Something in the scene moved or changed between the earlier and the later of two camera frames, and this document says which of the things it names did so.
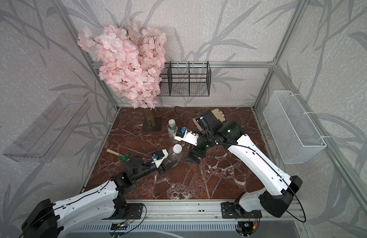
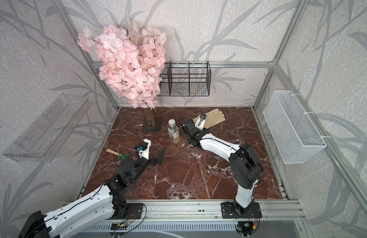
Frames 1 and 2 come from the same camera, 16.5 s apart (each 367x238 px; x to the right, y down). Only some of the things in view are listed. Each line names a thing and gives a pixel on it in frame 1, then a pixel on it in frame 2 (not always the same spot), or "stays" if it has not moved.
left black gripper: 164,170 to 158,160
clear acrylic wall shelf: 46,134 stays
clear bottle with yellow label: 172,128 stays
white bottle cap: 172,123 stays
